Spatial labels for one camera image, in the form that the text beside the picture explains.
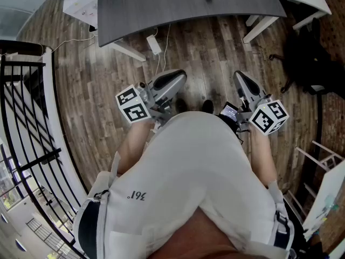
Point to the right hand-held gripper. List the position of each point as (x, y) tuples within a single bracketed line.
[(269, 117)]

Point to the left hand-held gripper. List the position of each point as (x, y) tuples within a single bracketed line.
[(133, 109)]

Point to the person's left forearm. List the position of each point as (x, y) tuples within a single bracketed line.
[(134, 144)]

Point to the person's right forearm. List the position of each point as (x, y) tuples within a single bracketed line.
[(262, 158)]

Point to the person's left shoe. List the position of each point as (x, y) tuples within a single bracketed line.
[(181, 105)]

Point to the person's shoe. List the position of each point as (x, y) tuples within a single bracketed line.
[(208, 106), (181, 105)]

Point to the small black display device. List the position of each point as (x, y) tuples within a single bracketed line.
[(228, 109)]

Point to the white power adapter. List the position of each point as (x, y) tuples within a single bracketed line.
[(153, 44)]

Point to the person's right shoe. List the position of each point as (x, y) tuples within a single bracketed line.
[(208, 106)]

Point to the white table leg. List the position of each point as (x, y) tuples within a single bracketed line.
[(252, 20), (258, 28), (129, 52)]

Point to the black office chair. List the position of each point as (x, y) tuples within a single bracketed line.
[(304, 58)]

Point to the black pole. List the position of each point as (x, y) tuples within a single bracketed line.
[(319, 123)]

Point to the person's white shirt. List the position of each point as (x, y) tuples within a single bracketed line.
[(188, 158)]

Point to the white storage box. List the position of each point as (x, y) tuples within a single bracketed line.
[(81, 7)]

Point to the white paint-stained board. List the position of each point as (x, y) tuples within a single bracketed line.
[(323, 198)]

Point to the black metal stair railing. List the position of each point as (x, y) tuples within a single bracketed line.
[(21, 47)]

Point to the person's neck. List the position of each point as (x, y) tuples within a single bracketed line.
[(194, 236)]

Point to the lower floor window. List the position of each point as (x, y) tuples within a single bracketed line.
[(10, 196)]

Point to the white metal rack frame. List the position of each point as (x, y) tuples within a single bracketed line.
[(314, 159)]

